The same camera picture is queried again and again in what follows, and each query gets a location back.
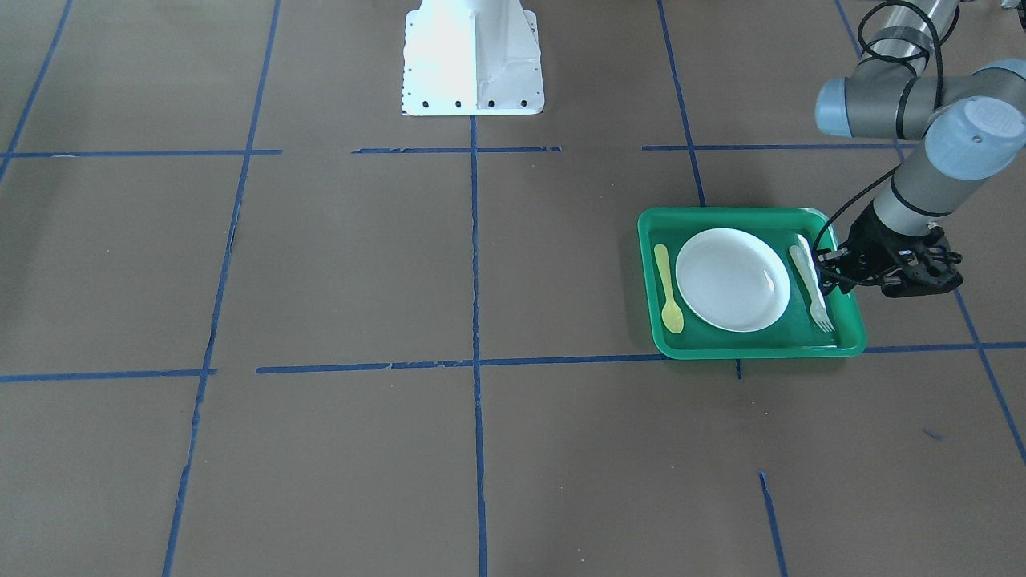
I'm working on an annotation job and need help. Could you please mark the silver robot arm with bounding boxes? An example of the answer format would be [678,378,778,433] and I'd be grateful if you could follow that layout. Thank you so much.
[811,1,1025,298]

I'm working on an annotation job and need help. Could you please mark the yellow plastic spoon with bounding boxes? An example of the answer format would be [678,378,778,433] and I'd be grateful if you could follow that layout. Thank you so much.
[653,244,685,333]

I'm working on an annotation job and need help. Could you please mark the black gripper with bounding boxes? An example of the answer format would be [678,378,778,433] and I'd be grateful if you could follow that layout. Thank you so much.
[816,200,923,296]

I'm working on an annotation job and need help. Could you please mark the green plastic tray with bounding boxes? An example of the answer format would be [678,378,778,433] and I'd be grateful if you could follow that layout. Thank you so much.
[637,207,867,359]

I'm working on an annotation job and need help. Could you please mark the black camera cable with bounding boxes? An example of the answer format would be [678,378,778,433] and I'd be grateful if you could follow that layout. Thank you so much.
[811,0,961,265]

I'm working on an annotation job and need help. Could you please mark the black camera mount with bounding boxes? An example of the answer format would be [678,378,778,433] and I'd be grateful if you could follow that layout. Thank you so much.
[882,226,963,298]

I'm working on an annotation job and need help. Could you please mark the white pedestal base plate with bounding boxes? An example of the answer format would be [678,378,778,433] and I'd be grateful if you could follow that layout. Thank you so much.
[400,1,546,117]

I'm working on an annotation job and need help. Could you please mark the white round plate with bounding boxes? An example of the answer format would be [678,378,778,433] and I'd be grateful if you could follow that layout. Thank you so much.
[675,228,791,333]

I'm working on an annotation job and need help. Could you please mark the clear plastic fork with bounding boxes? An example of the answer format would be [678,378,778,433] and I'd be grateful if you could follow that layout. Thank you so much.
[788,235,835,333]

